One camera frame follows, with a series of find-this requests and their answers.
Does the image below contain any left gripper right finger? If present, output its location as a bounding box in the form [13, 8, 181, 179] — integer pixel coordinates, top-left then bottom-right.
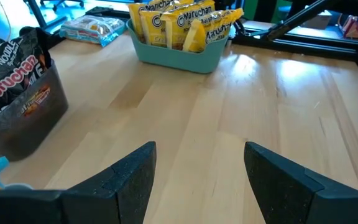
[243, 141, 358, 224]

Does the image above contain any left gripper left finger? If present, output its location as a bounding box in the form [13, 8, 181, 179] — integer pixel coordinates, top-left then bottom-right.
[0, 141, 157, 224]

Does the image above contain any teal plastic bin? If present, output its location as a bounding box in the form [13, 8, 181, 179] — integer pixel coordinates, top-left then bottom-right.
[126, 19, 229, 75]

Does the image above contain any black Fire noodle pack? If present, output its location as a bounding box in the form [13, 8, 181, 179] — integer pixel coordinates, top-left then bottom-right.
[0, 27, 52, 121]

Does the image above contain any dark brown plastic bin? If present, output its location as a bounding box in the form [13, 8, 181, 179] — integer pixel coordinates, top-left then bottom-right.
[0, 58, 70, 162]

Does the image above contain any white blue noodle pack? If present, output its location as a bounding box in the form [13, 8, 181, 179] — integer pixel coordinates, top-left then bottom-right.
[58, 14, 127, 48]

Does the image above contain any cardboard box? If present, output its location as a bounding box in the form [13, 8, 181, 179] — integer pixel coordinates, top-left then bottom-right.
[301, 11, 334, 30]

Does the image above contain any red pink bag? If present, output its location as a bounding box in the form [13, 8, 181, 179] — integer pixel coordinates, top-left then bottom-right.
[342, 14, 358, 40]

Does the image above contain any green bin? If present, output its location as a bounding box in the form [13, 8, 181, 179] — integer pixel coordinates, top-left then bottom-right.
[243, 0, 291, 21]

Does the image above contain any black desk leg frame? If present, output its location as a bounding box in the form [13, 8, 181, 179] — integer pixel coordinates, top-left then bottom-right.
[23, 0, 68, 30]

